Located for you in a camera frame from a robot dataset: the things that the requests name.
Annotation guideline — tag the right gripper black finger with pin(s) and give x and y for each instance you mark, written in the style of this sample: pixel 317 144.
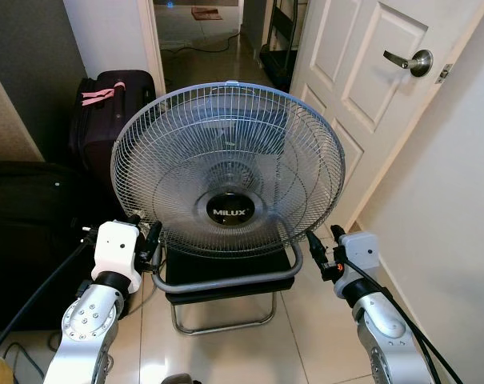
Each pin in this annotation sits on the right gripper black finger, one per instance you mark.
pixel 338 234
pixel 314 244

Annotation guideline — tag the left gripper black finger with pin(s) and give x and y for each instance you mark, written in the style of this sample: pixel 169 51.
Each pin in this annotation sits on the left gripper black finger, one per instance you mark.
pixel 155 232
pixel 134 219

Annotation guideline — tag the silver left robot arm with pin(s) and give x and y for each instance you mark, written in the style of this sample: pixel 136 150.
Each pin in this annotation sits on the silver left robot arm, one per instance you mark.
pixel 86 320

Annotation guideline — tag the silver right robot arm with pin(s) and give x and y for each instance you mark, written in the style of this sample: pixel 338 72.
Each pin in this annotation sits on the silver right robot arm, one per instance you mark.
pixel 386 328

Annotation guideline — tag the grey Milux electric fan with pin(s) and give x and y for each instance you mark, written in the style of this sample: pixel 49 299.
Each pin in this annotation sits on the grey Milux electric fan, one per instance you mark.
pixel 226 210

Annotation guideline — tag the dark purple suitcase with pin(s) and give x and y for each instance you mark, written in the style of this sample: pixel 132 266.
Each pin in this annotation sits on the dark purple suitcase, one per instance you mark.
pixel 94 136

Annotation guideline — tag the pink luggage tag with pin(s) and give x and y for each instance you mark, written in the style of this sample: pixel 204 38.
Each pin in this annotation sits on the pink luggage tag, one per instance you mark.
pixel 98 98

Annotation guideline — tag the dark robot left foot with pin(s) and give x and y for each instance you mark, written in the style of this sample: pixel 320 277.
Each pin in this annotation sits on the dark robot left foot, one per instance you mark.
pixel 182 379

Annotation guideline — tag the white panel door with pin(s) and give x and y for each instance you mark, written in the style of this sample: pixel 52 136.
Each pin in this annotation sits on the white panel door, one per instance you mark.
pixel 362 88

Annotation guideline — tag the black metal rack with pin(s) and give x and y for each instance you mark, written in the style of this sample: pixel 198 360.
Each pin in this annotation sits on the black metal rack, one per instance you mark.
pixel 278 64

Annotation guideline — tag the metal door latch plate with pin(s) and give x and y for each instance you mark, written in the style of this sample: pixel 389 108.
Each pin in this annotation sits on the metal door latch plate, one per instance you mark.
pixel 444 74

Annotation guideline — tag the red floor mat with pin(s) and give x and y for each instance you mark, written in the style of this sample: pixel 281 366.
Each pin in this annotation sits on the red floor mat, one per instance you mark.
pixel 206 13

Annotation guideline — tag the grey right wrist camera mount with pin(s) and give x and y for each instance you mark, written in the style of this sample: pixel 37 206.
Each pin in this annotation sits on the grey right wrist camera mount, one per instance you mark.
pixel 362 256

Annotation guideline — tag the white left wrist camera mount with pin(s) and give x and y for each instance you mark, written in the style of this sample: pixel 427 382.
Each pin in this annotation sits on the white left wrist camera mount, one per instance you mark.
pixel 115 248

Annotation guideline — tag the black chair with metal frame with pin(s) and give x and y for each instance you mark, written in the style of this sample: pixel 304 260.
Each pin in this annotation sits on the black chair with metal frame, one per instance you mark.
pixel 226 276

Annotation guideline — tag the white door frame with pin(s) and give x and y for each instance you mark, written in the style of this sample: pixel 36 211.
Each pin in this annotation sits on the white door frame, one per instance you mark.
pixel 150 40

